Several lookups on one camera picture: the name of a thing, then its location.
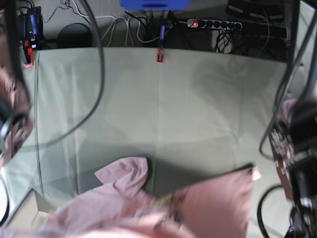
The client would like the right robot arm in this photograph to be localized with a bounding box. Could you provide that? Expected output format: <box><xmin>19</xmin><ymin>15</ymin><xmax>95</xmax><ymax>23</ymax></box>
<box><xmin>0</xmin><ymin>0</ymin><xmax>33</xmax><ymax>167</ymax></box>

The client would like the pink printed t-shirt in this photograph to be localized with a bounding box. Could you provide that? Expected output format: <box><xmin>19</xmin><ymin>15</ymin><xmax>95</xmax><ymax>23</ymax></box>
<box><xmin>0</xmin><ymin>157</ymin><xmax>261</xmax><ymax>238</ymax></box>

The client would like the red black clamp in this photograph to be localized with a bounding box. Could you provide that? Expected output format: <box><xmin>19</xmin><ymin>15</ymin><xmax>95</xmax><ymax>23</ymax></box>
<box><xmin>156</xmin><ymin>25</ymin><xmax>165</xmax><ymax>63</ymax></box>
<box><xmin>19</xmin><ymin>40</ymin><xmax>33</xmax><ymax>67</ymax></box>

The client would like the blue plastic box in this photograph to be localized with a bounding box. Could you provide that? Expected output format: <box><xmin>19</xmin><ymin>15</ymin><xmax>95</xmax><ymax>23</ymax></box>
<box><xmin>120</xmin><ymin>0</ymin><xmax>190</xmax><ymax>10</ymax></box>

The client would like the black power strip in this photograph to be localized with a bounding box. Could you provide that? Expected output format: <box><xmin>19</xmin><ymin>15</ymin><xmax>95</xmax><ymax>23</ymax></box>
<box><xmin>186</xmin><ymin>19</ymin><xmax>243</xmax><ymax>32</ymax></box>

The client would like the white cardboard box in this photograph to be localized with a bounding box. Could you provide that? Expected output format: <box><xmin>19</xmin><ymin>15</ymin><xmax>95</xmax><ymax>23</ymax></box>
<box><xmin>2</xmin><ymin>189</ymin><xmax>57</xmax><ymax>233</ymax></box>

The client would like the black round stool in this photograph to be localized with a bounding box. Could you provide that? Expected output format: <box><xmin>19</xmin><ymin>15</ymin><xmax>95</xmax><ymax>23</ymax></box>
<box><xmin>56</xmin><ymin>23</ymin><xmax>93</xmax><ymax>49</ymax></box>

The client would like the red black clamp left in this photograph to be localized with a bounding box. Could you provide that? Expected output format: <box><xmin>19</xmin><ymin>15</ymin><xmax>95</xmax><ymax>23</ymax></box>
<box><xmin>19</xmin><ymin>40</ymin><xmax>33</xmax><ymax>67</ymax></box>

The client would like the red black clamp middle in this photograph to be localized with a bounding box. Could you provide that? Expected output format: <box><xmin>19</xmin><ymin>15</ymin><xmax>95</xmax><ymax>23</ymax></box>
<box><xmin>156</xmin><ymin>25</ymin><xmax>165</xmax><ymax>63</ymax></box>

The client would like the green table cloth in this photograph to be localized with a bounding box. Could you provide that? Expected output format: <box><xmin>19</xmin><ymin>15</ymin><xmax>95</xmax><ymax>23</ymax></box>
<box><xmin>4</xmin><ymin>48</ymin><xmax>286</xmax><ymax>238</ymax></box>

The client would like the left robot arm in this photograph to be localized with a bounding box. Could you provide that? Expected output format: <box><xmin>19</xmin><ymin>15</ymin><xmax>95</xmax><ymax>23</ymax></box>
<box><xmin>261</xmin><ymin>0</ymin><xmax>317</xmax><ymax>238</ymax></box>

